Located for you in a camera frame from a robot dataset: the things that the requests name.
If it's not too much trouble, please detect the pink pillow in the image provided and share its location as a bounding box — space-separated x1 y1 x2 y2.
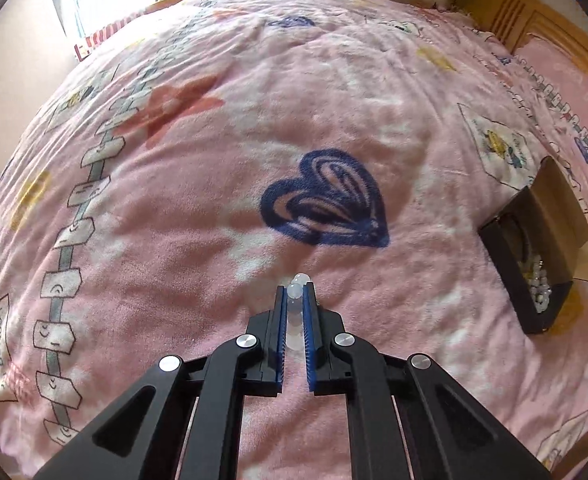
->
514 36 588 162

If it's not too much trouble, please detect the wooden headboard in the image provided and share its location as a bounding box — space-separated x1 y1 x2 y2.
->
464 0 588 74

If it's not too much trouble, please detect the white bead bracelet long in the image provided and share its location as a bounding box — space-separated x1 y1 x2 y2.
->
286 273 310 353

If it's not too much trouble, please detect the pink patterned bed blanket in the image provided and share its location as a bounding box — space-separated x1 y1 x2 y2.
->
0 0 588 479

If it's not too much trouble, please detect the black cardboard jewelry box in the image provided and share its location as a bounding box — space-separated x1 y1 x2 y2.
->
478 157 588 335

